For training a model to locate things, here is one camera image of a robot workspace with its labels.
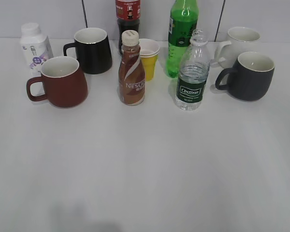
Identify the clear water bottle green label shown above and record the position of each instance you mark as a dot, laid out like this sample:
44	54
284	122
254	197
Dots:
193	72

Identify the red mug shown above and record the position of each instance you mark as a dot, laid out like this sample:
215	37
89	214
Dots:
63	81

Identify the black mug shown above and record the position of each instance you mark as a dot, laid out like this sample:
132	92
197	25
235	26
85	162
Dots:
92	50

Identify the dark grey mug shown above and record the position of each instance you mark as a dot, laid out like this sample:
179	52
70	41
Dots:
249	78

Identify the white mug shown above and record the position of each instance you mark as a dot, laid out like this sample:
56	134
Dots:
238	40

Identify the brown Nescafe coffee bottle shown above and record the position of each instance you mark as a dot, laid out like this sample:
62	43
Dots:
131	74

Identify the yellow paper cup stack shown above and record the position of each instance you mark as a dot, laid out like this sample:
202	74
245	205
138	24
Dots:
149	55

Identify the dark cola bottle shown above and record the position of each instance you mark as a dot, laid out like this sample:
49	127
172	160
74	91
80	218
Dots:
128	14

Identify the green soda bottle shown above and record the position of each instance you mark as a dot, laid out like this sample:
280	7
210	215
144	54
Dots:
183	21

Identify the white yogurt drink bottle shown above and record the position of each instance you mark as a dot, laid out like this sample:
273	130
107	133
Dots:
36	47

